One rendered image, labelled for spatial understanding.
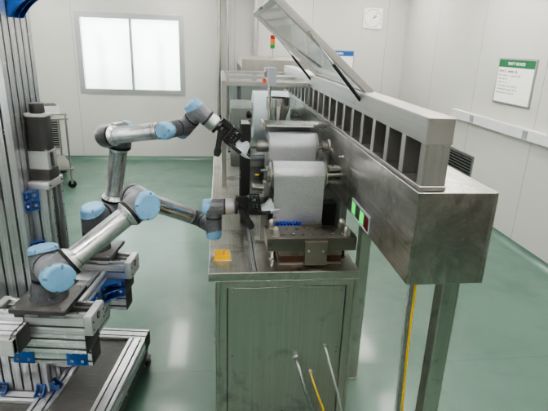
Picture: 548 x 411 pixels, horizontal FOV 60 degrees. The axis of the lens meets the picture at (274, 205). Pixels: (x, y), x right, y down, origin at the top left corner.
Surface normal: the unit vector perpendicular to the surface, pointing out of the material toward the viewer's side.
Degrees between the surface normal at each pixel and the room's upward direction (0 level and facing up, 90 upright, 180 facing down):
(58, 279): 94
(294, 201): 90
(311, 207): 90
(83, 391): 0
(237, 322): 90
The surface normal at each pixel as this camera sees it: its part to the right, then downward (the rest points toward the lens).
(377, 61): 0.11, 0.33
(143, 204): 0.71, 0.18
